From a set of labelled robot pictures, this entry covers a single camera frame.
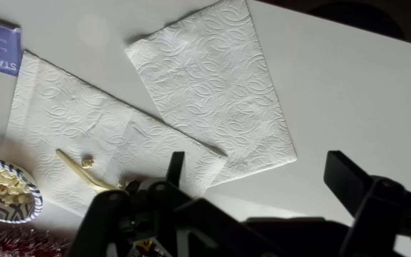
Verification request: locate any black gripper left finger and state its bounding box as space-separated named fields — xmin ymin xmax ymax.
xmin=164 ymin=149 xmax=187 ymax=188

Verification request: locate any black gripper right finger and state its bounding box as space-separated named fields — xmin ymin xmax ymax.
xmin=322 ymin=149 xmax=387 ymax=225

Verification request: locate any small white food piece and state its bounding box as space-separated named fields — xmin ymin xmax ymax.
xmin=80 ymin=154 xmax=97 ymax=171

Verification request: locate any white plastic fork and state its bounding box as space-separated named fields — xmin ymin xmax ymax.
xmin=54 ymin=146 xmax=131 ymax=194

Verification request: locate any white paper napkin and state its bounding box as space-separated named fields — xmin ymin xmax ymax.
xmin=124 ymin=0 xmax=298 ymax=188
xmin=3 ymin=48 xmax=228 ymax=216

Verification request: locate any blue patterned small bowl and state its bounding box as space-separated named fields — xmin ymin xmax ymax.
xmin=0 ymin=156 xmax=46 ymax=225

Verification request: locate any red tinsel garland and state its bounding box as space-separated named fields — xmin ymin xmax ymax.
xmin=0 ymin=222 xmax=76 ymax=257

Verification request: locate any white food pieces pile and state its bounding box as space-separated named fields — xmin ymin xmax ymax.
xmin=0 ymin=162 xmax=30 ymax=206

